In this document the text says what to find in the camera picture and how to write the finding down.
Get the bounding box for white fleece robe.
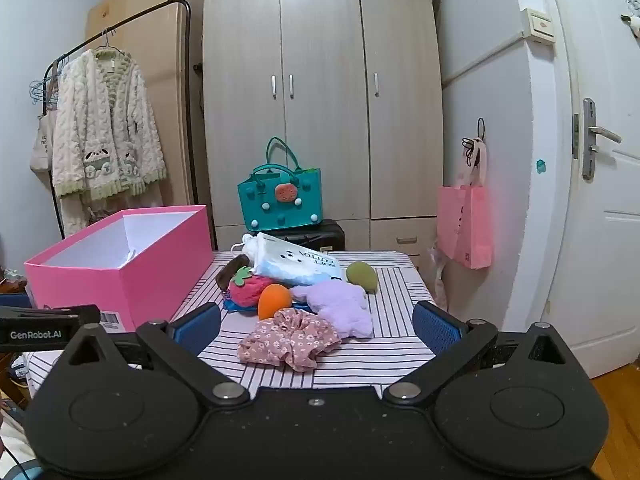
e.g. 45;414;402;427
51;49;168;236

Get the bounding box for white door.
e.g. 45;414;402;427
505;0;640;381

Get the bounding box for black suitcase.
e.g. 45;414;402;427
265;219;347;252

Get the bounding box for white drawstring bag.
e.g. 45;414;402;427
231;232;343;286

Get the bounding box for white wall electrical box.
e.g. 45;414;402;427
520;7;556;43

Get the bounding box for grey three-door wardrobe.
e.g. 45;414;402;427
200;0;445;256

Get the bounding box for striped tablecloth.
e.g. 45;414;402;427
25;250;441;396

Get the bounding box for orange plush fruit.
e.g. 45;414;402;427
258;284;293;321

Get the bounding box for red strawberry plush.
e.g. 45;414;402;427
228;266;268;311

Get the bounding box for canvas tote bag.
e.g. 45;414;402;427
29;110;61;176

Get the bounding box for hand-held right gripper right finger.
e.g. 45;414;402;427
382;300;576;406

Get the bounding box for teal felt handbag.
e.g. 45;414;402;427
237;137;325;233

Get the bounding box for green plush fruit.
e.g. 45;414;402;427
346;261;380;294

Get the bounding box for pink cardboard box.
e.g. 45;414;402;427
24;205;215;333

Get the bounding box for pink floral cloth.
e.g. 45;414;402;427
237;308;343;372

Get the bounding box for blue packaged item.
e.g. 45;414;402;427
222;297;311;313

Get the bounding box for blue wire hangers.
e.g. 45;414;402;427
29;60;66;106

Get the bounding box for black metal clothes rack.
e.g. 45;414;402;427
42;0;201;241

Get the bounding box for beige wardrobe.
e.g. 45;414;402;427
85;0;213;211

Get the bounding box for pink shopping bag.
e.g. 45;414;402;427
436;137;493;271

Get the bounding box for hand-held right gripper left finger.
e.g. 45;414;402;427
62;302;251;407

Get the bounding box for purple plush toy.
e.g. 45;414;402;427
290;281;373;338

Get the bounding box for metal door handle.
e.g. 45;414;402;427
581;98;622;180

